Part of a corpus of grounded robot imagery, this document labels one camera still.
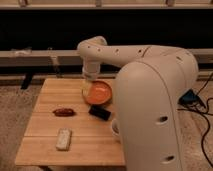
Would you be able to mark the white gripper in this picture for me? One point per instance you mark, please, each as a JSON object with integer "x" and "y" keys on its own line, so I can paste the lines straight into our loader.
{"x": 90, "y": 71}

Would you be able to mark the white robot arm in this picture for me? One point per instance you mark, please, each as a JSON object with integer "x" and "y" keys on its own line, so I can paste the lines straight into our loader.
{"x": 147, "y": 88}

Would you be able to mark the white sponge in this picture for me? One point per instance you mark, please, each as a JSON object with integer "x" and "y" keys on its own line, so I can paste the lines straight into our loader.
{"x": 63, "y": 139}

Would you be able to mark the orange bowl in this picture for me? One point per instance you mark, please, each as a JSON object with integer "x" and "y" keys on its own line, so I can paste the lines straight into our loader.
{"x": 100, "y": 93}

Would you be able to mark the black rectangular block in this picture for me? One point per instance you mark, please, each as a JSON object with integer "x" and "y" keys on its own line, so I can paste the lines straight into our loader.
{"x": 100, "y": 112}

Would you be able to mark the white cup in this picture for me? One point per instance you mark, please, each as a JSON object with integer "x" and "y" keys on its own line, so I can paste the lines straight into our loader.
{"x": 114, "y": 128}

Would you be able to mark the wooden table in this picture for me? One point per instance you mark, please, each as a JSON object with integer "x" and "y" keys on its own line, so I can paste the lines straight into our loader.
{"x": 92, "y": 143}

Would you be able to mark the blue power adapter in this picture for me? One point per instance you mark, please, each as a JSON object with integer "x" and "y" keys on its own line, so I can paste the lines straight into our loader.
{"x": 188, "y": 98}

